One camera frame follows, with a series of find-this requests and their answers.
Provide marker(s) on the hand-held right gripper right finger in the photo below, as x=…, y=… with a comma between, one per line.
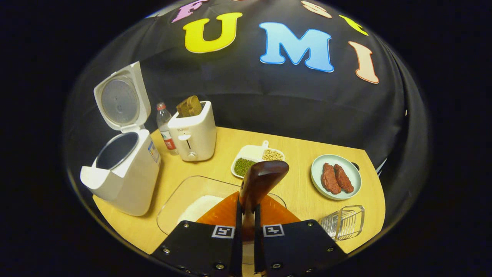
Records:
x=258, y=238

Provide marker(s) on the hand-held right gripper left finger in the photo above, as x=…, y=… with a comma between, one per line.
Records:
x=238, y=238

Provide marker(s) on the brown wooden spoon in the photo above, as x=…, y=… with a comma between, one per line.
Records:
x=261, y=181

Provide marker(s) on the clear chopstick holder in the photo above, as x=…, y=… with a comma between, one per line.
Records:
x=344, y=223

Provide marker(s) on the white rice cooker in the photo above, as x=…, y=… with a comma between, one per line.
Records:
x=130, y=181

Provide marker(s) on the clear plastic rice container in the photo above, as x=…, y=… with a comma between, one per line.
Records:
x=180, y=192

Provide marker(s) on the green mung beans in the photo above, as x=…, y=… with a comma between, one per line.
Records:
x=244, y=166

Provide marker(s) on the yellow soy beans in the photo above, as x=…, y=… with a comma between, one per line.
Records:
x=272, y=155

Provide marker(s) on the white divided plate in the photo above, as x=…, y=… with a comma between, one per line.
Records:
x=250, y=152

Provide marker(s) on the red sausage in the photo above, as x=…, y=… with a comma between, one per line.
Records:
x=330, y=179
x=344, y=180

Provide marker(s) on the white toaster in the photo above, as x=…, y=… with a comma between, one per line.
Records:
x=196, y=134

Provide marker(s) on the light green round plate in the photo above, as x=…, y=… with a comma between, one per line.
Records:
x=355, y=177

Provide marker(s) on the black backdrop cloth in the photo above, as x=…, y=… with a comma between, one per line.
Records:
x=269, y=104

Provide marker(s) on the clear water bottle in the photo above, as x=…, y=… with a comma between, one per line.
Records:
x=164, y=123

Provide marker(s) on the brown bread slice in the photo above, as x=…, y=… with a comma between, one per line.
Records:
x=183, y=109
x=194, y=104

